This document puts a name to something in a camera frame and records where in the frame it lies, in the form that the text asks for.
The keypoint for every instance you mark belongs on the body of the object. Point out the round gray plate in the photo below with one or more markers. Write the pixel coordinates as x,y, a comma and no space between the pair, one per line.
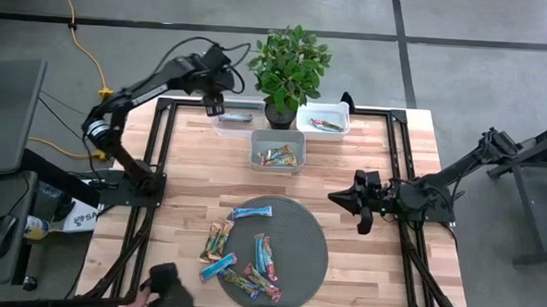
297,256

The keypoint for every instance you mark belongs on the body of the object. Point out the bottle with yellow label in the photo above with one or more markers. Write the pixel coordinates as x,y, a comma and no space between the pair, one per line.
36,227

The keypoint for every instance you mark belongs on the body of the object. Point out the dark grey monitor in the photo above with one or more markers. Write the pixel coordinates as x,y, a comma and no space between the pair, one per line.
7,114

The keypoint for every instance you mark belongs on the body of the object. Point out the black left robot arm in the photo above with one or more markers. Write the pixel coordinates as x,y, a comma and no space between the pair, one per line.
137,92

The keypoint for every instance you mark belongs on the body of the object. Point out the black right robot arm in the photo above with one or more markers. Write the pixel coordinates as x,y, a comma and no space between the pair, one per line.
458,166

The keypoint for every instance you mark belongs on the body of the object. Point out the white printed bag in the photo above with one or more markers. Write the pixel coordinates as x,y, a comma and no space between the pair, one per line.
83,217

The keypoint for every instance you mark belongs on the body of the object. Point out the blue-wrapped granola bar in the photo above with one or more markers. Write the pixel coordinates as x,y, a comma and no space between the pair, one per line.
259,254
218,267
251,212

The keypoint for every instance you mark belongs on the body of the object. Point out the clear plastic bin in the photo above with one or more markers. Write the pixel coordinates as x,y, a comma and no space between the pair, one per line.
237,131

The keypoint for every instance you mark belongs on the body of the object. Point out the grey plastic bin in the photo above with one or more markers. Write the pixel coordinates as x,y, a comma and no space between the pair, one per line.
256,134

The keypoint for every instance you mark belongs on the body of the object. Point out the dark blue-green granola bar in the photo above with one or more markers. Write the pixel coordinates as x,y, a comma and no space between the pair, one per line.
235,118
240,282

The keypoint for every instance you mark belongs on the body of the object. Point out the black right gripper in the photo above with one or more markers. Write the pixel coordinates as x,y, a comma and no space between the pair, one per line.
373,195

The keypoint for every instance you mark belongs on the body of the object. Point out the orange-green granola bar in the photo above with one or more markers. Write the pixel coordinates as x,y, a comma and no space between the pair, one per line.
222,238
209,243
284,161
280,151

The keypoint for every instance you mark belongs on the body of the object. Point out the potted green plant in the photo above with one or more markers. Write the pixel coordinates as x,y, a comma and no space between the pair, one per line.
289,66

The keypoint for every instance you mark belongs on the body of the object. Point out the white plastic bin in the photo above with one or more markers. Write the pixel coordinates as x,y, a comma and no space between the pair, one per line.
324,110

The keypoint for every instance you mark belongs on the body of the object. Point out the black aluminium table frame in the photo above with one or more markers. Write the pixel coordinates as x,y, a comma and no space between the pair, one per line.
372,112

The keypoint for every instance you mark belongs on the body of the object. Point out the small black caster wheel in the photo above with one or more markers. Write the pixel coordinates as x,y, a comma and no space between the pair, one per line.
30,283

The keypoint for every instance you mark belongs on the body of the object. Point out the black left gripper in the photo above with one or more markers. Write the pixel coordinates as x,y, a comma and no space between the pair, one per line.
212,77

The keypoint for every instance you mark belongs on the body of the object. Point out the black desk frame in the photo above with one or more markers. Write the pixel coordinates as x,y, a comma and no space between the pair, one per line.
540,230

